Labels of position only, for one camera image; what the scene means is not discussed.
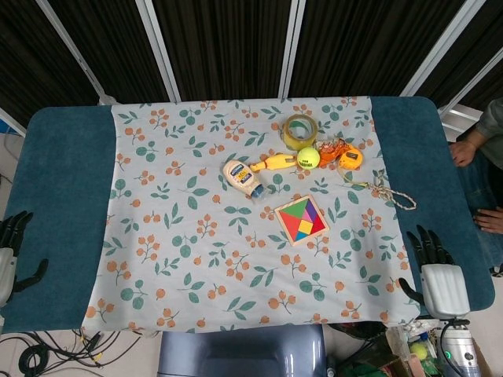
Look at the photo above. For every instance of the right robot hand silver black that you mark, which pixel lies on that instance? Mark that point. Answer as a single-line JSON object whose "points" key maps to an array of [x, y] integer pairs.
{"points": [[442, 286]]}

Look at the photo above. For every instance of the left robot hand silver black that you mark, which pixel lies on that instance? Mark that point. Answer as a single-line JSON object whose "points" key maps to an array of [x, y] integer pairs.
{"points": [[8, 267]]}

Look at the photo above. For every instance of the crimson tangram triangle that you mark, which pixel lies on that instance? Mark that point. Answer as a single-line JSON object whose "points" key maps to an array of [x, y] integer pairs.
{"points": [[318, 228]]}

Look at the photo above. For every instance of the right robot arm grey-blue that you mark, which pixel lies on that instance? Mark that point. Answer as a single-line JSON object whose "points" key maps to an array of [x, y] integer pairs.
{"points": [[460, 349]]}

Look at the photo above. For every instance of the yellow tangram square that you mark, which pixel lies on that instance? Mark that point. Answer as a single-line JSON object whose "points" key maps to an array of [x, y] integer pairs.
{"points": [[305, 226]]}

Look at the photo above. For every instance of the blue tangram triangle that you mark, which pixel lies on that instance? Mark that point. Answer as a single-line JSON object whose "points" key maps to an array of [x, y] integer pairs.
{"points": [[300, 236]]}

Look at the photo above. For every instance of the purple tangram piece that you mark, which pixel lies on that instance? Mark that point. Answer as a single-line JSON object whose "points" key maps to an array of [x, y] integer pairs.
{"points": [[310, 210]]}

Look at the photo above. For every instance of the wooden tangram tray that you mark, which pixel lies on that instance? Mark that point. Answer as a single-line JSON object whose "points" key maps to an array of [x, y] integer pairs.
{"points": [[292, 240]]}

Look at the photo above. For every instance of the red large tangram triangle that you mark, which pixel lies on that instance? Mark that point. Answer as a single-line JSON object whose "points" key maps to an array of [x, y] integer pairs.
{"points": [[290, 228]]}

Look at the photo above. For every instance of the green large tangram triangle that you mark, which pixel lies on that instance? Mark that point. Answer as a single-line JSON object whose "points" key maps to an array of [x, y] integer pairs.
{"points": [[294, 211]]}

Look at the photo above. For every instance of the plain yellow-green tennis ball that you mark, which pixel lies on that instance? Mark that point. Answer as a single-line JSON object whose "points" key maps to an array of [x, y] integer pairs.
{"points": [[419, 350]]}

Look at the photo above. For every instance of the bystander bare hand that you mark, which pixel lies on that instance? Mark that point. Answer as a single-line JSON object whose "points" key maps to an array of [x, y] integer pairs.
{"points": [[489, 220], [463, 153]]}

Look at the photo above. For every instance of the cardboard box with clutter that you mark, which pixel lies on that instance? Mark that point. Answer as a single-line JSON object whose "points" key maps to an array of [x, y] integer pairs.
{"points": [[377, 353]]}

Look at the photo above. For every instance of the teal fabric table cover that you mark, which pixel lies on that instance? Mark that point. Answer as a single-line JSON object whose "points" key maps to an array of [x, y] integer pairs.
{"points": [[63, 188]]}

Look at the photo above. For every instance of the bystander blue jeans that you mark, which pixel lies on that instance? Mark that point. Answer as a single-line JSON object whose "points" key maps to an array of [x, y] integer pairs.
{"points": [[481, 188]]}

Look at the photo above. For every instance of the yellow round tape measure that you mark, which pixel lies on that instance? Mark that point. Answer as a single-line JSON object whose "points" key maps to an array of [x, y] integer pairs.
{"points": [[351, 160]]}

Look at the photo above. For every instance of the bystander grey-green sleeve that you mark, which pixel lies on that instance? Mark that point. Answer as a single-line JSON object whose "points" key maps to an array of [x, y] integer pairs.
{"points": [[491, 125]]}

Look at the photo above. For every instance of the crumpled orange snack bag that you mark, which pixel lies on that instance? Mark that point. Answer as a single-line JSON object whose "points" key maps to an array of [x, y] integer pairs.
{"points": [[328, 153]]}

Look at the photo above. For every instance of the yellow-green tennis ball black print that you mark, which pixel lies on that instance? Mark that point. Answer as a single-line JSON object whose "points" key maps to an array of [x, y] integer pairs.
{"points": [[308, 158]]}

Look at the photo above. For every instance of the yellow rubber chicken toy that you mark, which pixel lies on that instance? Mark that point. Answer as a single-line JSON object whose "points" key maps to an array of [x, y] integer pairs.
{"points": [[275, 162]]}

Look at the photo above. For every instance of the yellowish packing tape roll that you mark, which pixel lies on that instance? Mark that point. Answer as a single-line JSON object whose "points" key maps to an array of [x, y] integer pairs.
{"points": [[300, 131]]}

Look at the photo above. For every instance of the grey-blue robot torso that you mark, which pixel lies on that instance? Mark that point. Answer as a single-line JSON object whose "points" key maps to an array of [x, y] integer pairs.
{"points": [[241, 353]]}

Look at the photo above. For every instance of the floral printed tablecloth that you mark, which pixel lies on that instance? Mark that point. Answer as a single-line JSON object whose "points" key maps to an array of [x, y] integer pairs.
{"points": [[220, 243]]}

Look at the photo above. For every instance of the mayonnaise squeeze bottle blue cap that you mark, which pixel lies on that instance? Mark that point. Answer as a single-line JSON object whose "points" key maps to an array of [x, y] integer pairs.
{"points": [[239, 176]]}

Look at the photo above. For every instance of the white partition frame post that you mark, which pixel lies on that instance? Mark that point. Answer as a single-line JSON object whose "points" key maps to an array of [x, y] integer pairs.
{"points": [[74, 55], [292, 49], [430, 49], [161, 51]]}

